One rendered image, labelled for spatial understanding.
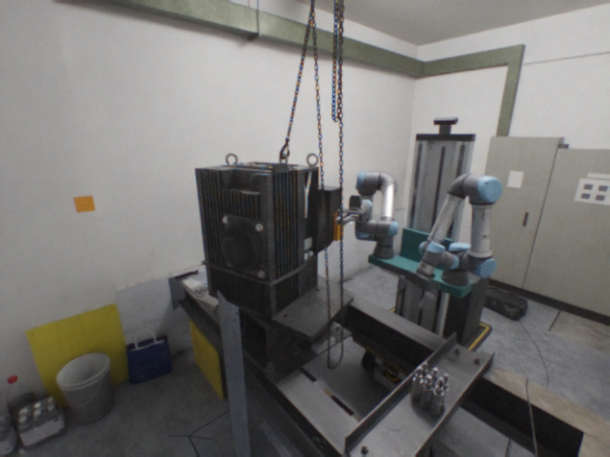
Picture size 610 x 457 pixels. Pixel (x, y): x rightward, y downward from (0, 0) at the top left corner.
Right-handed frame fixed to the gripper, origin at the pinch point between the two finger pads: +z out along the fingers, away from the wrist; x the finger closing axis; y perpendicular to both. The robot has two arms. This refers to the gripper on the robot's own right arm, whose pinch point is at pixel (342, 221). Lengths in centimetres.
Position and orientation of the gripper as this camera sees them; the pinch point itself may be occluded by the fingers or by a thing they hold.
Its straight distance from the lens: 132.3
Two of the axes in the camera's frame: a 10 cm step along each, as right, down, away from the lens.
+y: 0.4, 9.5, 3.1
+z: -5.2, 2.9, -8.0
